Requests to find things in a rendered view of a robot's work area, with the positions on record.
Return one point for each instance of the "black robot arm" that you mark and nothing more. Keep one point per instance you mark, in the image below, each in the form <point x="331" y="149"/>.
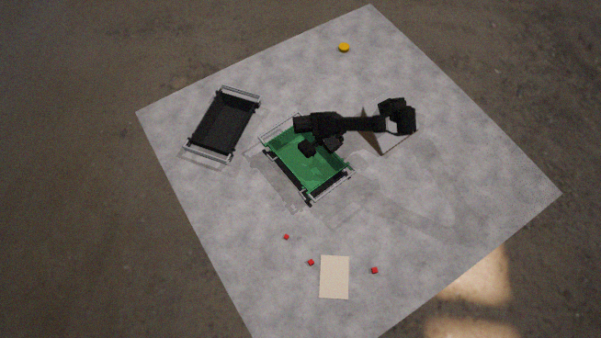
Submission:
<point x="326" y="124"/>

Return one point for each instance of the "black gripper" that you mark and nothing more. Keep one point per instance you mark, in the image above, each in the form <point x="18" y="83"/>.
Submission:
<point x="308" y="148"/>

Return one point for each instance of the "beige flat panel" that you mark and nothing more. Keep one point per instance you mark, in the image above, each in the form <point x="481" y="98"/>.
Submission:
<point x="334" y="277"/>

